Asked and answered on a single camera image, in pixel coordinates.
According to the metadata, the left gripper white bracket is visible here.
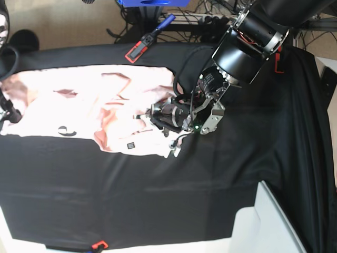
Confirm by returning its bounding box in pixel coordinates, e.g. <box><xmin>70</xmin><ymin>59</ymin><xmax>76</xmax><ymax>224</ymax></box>
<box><xmin>133</xmin><ymin>101</ymin><xmax>192</xmax><ymax>157</ymax></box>

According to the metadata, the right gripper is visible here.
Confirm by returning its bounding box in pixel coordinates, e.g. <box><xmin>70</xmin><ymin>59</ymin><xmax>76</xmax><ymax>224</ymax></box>
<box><xmin>1</xmin><ymin>91</ymin><xmax>22</xmax><ymax>123</ymax></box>

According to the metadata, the light pink T-shirt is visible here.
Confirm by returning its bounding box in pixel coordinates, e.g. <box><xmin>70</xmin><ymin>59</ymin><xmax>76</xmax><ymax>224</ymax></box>
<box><xmin>1</xmin><ymin>65</ymin><xmax>187</xmax><ymax>158</ymax></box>

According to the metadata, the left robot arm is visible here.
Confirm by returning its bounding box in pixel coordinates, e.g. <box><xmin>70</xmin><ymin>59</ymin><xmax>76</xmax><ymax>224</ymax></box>
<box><xmin>128</xmin><ymin>1</ymin><xmax>330</xmax><ymax>157</ymax></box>

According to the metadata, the black table cloth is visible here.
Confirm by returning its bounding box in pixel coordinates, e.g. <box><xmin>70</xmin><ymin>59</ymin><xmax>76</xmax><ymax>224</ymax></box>
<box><xmin>1</xmin><ymin>46</ymin><xmax>336</xmax><ymax>252</ymax></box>

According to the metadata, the red clamp at right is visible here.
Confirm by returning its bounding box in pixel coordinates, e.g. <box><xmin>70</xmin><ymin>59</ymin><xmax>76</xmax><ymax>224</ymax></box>
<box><xmin>274</xmin><ymin>46</ymin><xmax>284</xmax><ymax>74</ymax></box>

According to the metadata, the blue plastic box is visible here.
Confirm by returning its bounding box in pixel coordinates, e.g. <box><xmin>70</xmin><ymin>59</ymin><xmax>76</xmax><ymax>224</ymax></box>
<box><xmin>117</xmin><ymin>0</ymin><xmax>190</xmax><ymax>7</ymax></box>

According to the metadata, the small red black clamp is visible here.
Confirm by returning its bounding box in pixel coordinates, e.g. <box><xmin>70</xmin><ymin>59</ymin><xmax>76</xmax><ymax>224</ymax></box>
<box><xmin>91</xmin><ymin>240</ymin><xmax>108</xmax><ymax>250</ymax></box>

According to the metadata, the blue handled bar clamp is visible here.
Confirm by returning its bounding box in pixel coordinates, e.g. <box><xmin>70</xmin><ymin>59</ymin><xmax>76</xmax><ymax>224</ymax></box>
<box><xmin>125</xmin><ymin>14</ymin><xmax>176</xmax><ymax>64</ymax></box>

